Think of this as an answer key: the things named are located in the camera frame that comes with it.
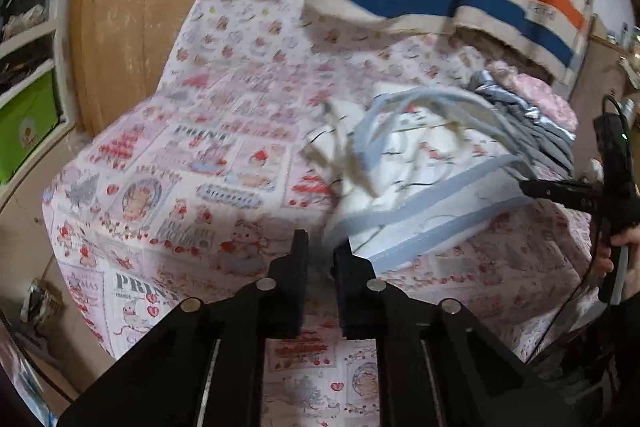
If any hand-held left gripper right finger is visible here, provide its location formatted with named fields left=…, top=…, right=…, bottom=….
left=334, top=247, right=581, bottom=427

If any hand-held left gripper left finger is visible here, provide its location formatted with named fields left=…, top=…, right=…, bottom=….
left=57, top=231, right=308, bottom=427

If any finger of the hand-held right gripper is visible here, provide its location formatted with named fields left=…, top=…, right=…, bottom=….
left=520, top=177, right=604, bottom=212

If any person's right hand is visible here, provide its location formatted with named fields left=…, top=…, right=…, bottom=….
left=597, top=226, right=640, bottom=278

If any grey cloth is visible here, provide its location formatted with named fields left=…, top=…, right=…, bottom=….
left=495, top=104, right=576, bottom=172

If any wooden desk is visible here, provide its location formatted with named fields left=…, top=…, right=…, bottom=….
left=570, top=19, right=640, bottom=112

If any pink fluffy cloth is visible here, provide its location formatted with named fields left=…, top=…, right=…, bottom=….
left=485, top=59, right=579, bottom=140

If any silver blue satin cloth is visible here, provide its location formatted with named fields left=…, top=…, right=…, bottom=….
left=467, top=69, right=546, bottom=120

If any pink strawberry print bedsheet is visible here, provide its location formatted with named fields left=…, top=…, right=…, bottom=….
left=42, top=57, right=601, bottom=427

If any white bear print bedsheet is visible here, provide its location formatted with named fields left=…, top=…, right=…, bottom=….
left=165, top=0, right=481, bottom=78

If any wooden door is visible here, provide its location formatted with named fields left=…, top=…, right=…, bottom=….
left=69, top=0, right=241, bottom=138

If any green storage box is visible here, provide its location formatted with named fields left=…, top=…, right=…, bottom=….
left=0, top=72, right=62, bottom=186

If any white shelf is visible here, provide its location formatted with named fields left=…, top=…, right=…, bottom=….
left=0, top=0, right=77, bottom=208

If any black cable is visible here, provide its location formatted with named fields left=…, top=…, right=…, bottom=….
left=522, top=252, right=608, bottom=365

